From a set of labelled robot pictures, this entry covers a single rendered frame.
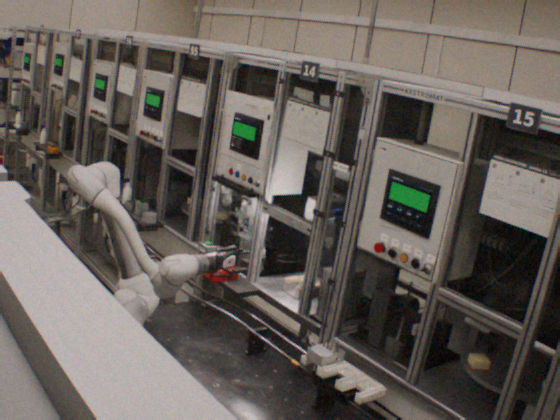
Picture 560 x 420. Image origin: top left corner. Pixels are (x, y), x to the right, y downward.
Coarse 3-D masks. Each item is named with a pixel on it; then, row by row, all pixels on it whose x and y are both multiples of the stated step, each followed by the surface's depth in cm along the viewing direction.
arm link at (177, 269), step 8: (176, 256) 258; (184, 256) 260; (192, 256) 263; (160, 264) 257; (168, 264) 254; (176, 264) 255; (184, 264) 257; (192, 264) 260; (160, 272) 257; (168, 272) 254; (176, 272) 255; (184, 272) 257; (192, 272) 260; (168, 280) 262; (176, 280) 259; (184, 280) 262
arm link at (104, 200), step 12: (108, 192) 259; (96, 204) 257; (108, 204) 257; (120, 204) 261; (120, 216) 258; (132, 228) 262; (132, 240) 263; (144, 252) 267; (144, 264) 268; (156, 264) 270; (156, 276) 266; (156, 288) 268; (168, 288) 265; (180, 288) 269
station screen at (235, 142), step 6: (234, 120) 315; (240, 120) 311; (246, 120) 306; (252, 126) 303; (234, 138) 315; (240, 138) 311; (246, 138) 307; (234, 144) 315; (240, 144) 311; (246, 144) 307; (252, 144) 303; (246, 150) 307; (252, 150) 303
